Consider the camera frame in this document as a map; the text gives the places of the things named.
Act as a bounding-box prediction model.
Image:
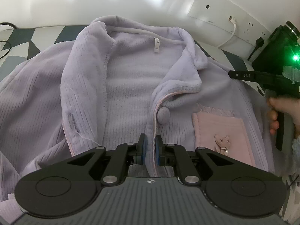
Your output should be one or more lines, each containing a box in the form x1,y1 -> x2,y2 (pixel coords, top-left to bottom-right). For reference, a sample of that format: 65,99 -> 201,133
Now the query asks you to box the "lavender fleece pajama top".
0,15 -> 276,216

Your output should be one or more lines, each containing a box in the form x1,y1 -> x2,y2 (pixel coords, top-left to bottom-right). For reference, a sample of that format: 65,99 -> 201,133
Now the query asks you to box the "black cable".
0,22 -> 13,59
286,175 -> 300,189

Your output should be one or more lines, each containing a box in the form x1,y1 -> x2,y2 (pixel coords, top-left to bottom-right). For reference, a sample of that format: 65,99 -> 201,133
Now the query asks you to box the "white wall outlet panel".
187,0 -> 270,45

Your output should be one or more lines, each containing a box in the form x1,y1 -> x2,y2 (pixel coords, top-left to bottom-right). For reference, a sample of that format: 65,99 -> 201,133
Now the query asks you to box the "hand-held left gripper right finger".
155,135 -> 232,186

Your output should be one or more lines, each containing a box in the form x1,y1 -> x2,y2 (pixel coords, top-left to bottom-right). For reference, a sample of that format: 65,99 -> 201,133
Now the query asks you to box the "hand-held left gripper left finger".
67,133 -> 148,186

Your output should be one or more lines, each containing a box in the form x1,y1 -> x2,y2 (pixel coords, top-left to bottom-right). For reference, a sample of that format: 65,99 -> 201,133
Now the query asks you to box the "white charging cable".
216,16 -> 238,50

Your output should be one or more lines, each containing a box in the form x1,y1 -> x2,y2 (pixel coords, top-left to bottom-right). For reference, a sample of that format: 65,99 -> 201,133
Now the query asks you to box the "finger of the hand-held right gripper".
228,70 -> 277,85

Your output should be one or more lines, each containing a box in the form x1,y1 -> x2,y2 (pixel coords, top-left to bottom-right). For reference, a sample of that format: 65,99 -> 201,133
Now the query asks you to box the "black plug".
247,37 -> 265,60

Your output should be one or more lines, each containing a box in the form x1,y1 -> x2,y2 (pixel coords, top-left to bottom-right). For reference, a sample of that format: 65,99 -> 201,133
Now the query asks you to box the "black thermos bottle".
252,21 -> 300,74

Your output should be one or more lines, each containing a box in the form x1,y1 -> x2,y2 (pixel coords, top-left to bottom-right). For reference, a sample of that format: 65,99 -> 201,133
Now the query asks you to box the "person's right hand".
267,97 -> 300,139

